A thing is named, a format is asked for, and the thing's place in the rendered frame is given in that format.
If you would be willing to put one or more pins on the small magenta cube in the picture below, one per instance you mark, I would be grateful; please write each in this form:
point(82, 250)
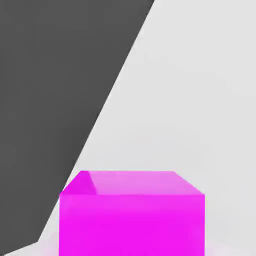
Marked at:
point(132, 224)

